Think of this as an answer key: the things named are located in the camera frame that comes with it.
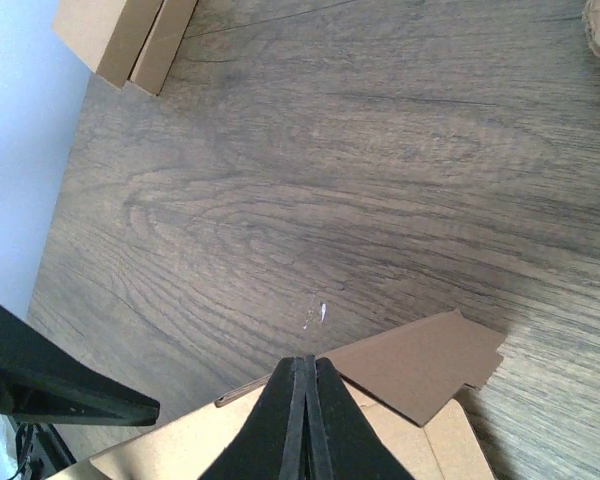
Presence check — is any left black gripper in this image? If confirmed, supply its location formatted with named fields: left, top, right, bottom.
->
left=0, top=305, right=160, bottom=479

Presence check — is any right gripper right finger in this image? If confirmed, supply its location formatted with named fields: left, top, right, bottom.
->
left=305, top=356, right=413, bottom=479

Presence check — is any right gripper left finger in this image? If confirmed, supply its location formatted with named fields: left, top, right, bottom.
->
left=201, top=357, right=306, bottom=479

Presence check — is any folded brown cardboard box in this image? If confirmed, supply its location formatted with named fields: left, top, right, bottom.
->
left=52, top=0, right=198, bottom=96

